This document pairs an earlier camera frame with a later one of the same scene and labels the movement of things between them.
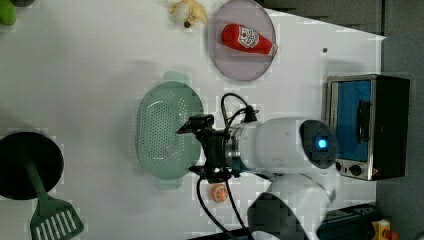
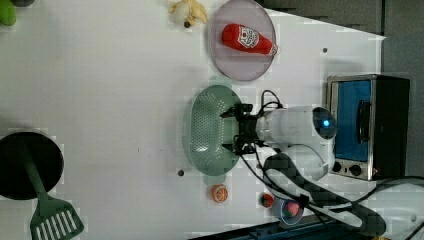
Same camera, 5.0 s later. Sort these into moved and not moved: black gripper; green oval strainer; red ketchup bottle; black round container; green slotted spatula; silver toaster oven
Moved: black gripper; green oval strainer
Not moved: black round container; silver toaster oven; green slotted spatula; red ketchup bottle
